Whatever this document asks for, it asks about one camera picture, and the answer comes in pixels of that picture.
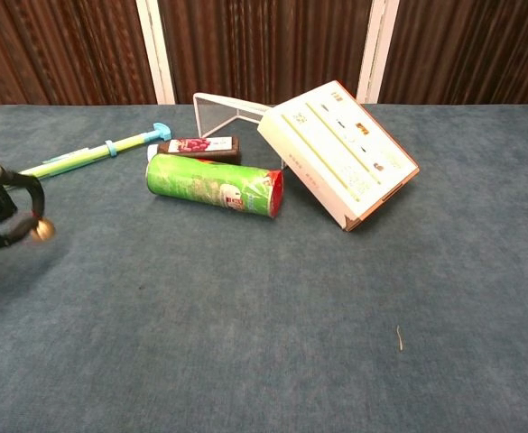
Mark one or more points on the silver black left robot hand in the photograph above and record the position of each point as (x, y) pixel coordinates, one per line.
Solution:
(2, 198)

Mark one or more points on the green chips can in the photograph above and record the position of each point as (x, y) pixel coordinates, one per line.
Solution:
(214, 184)

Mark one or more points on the small pale thread scrap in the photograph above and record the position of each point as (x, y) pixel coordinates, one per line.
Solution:
(399, 338)

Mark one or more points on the white cardboard box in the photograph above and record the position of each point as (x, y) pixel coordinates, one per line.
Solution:
(340, 153)

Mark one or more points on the green blue hand pump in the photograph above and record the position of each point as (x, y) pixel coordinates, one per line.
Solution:
(94, 151)

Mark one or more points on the white screen frame post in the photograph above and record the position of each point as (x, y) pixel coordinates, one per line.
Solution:
(155, 49)
(376, 49)

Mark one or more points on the dark brown snack packet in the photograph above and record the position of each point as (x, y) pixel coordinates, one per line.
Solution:
(200, 147)

